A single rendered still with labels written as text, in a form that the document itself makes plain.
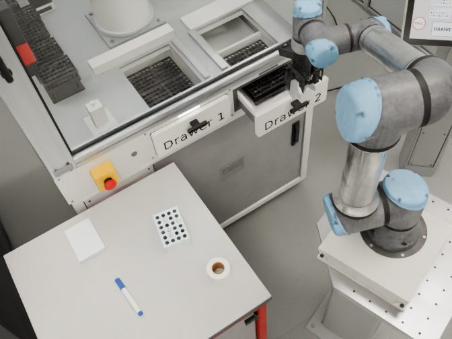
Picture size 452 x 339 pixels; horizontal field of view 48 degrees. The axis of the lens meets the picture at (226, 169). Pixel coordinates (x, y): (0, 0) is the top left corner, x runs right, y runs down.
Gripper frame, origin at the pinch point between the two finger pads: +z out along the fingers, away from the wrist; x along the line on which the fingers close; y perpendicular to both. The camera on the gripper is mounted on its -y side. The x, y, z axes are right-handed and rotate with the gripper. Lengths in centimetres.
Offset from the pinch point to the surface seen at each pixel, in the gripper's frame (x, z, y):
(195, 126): -32.1, 5.3, -11.1
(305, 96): 4.6, 6.6, -1.3
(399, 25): 135, 90, -71
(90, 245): -79, 19, 0
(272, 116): -8.5, 7.4, -1.3
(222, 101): -19.9, 4.3, -13.9
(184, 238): -54, 17, 16
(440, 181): 75, 92, 22
